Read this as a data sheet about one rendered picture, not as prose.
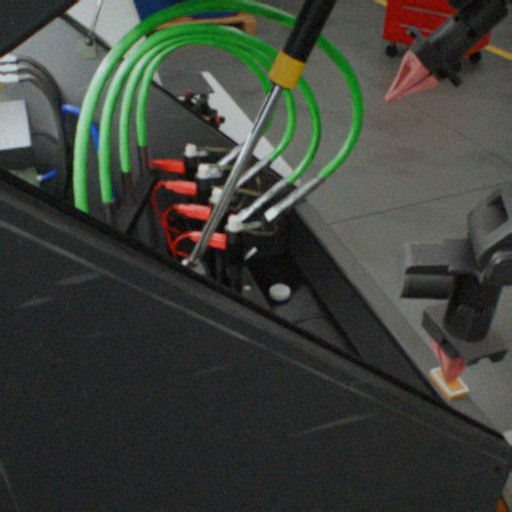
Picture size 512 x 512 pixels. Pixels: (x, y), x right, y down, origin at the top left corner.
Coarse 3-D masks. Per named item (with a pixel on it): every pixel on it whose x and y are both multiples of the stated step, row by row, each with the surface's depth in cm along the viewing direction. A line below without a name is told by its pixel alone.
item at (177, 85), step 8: (160, 80) 174; (168, 80) 174; (176, 80) 174; (184, 80) 174; (192, 80) 174; (200, 80) 174; (168, 88) 169; (176, 88) 169; (184, 88) 169; (192, 88) 169; (200, 88) 169; (208, 88) 169; (176, 96) 164
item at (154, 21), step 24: (192, 0) 66; (216, 0) 67; (240, 0) 68; (144, 24) 66; (288, 24) 71; (120, 48) 66; (336, 48) 75; (96, 96) 68; (360, 96) 80; (360, 120) 82; (336, 168) 85
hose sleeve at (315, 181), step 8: (312, 176) 85; (320, 176) 85; (304, 184) 85; (312, 184) 85; (320, 184) 85; (296, 192) 85; (304, 192) 85; (280, 200) 86; (288, 200) 85; (296, 200) 85; (280, 208) 85; (288, 208) 86
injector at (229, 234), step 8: (232, 232) 84; (240, 232) 85; (232, 240) 85; (240, 240) 85; (232, 248) 86; (240, 248) 86; (232, 256) 87; (240, 256) 87; (248, 256) 88; (232, 264) 88; (240, 264) 88; (232, 272) 89; (240, 272) 89; (232, 280) 90; (240, 280) 90; (232, 288) 91; (240, 288) 91
